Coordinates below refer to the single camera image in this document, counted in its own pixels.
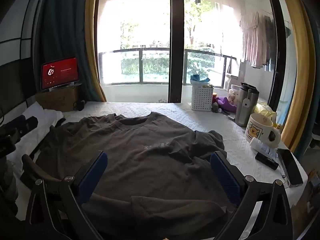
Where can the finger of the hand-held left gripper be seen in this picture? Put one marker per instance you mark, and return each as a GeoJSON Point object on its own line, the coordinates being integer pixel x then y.
{"type": "Point", "coordinates": [32, 166]}

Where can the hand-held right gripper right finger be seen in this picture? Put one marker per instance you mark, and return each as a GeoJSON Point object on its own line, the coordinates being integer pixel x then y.
{"type": "Point", "coordinates": [225, 177]}

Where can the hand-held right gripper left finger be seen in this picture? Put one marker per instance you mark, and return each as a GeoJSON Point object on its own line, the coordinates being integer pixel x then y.
{"type": "Point", "coordinates": [92, 177]}

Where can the dark grey t-shirt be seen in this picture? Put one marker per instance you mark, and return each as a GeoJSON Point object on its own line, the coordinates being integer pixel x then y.
{"type": "Point", "coordinates": [150, 155]}

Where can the small black box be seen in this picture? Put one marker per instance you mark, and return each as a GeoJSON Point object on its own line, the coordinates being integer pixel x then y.
{"type": "Point", "coordinates": [266, 160]}

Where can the white tube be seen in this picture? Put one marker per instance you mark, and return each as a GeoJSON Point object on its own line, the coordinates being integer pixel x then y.
{"type": "Point", "coordinates": [260, 145]}

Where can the white mug with bear print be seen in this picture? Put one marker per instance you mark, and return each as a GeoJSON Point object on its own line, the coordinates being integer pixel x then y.
{"type": "Point", "coordinates": [257, 130]}

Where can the brown cardboard box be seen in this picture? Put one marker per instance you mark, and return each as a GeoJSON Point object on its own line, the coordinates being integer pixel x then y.
{"type": "Point", "coordinates": [57, 98]}

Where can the black smartphone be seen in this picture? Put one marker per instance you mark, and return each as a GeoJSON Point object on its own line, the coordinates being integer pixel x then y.
{"type": "Point", "coordinates": [291, 167]}

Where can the small green toy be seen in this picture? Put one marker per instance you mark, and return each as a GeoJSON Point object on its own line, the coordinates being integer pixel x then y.
{"type": "Point", "coordinates": [215, 108]}

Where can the stainless steel tumbler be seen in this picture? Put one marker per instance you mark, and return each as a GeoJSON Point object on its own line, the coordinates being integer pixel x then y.
{"type": "Point", "coordinates": [243, 107]}

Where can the small black object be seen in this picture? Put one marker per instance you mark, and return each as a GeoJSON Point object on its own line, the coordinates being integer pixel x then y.
{"type": "Point", "coordinates": [79, 105]}

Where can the purple plush toy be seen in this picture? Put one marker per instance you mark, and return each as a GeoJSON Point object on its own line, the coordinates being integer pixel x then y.
{"type": "Point", "coordinates": [225, 103]}

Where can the yellow plastic bag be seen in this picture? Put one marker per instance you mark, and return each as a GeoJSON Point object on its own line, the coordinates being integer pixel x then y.
{"type": "Point", "coordinates": [265, 110]}

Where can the tablet with red screen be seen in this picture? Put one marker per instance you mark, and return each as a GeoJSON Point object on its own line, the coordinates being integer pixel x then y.
{"type": "Point", "coordinates": [60, 72]}

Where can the small red yellow can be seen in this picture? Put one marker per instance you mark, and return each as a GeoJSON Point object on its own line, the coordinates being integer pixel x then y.
{"type": "Point", "coordinates": [214, 97]}

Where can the white perforated basket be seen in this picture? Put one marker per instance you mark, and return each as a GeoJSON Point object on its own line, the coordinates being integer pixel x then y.
{"type": "Point", "coordinates": [202, 98]}

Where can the clear glass jar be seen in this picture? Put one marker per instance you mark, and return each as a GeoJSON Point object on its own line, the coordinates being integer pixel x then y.
{"type": "Point", "coordinates": [233, 95]}

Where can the blue packet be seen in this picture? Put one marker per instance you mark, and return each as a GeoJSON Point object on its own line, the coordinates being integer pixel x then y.
{"type": "Point", "coordinates": [197, 78]}

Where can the yellow curtain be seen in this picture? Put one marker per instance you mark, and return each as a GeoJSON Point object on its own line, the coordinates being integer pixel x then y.
{"type": "Point", "coordinates": [302, 67]}
{"type": "Point", "coordinates": [91, 42]}

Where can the hanging pink garment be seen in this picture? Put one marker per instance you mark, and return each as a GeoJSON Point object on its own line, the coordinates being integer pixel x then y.
{"type": "Point", "coordinates": [252, 40]}

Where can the hanging dark garment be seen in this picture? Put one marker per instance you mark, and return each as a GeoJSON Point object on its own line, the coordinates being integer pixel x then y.
{"type": "Point", "coordinates": [270, 42]}

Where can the black balcony railing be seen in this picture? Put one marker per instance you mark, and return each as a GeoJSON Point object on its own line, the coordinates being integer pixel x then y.
{"type": "Point", "coordinates": [155, 49]}

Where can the dark brown sliding door frame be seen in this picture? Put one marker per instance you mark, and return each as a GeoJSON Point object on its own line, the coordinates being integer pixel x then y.
{"type": "Point", "coordinates": [176, 42]}

